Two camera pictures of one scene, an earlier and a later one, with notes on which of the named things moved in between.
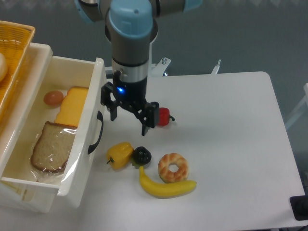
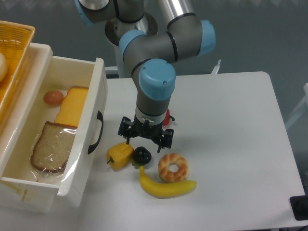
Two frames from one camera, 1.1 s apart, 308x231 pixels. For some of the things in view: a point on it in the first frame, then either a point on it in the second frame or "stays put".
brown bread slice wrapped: x=52 y=147 stays put
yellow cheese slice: x=71 y=106 stays put
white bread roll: x=3 y=67 stays put
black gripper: x=131 y=96 -> x=129 y=128
